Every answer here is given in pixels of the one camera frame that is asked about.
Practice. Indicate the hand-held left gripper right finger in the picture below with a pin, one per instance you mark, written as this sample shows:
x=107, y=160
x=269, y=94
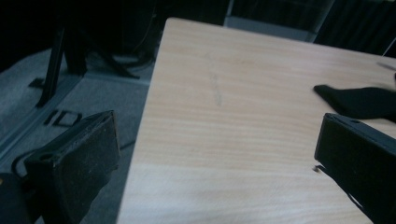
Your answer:
x=358, y=155

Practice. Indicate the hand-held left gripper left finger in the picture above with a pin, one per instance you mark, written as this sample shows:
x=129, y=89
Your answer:
x=79, y=165

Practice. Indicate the black floor bracket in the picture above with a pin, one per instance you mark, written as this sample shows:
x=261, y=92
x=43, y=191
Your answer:
x=63, y=118

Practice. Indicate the grey cabinet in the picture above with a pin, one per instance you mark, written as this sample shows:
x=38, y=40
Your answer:
x=271, y=25

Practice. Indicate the black cloth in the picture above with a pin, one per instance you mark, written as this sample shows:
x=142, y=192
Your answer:
x=358, y=101

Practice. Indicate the black metal stand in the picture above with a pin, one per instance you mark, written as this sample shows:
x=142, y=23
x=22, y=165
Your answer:
x=59, y=59

